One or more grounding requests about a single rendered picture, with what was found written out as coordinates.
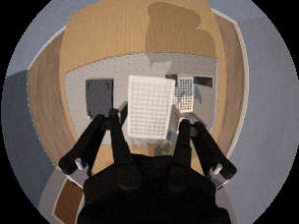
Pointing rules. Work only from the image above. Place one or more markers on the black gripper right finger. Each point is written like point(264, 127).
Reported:
point(215, 165)

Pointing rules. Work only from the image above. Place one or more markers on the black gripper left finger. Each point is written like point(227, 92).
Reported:
point(78, 162)

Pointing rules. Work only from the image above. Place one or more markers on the grey rectangular base plate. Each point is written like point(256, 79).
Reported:
point(145, 64)

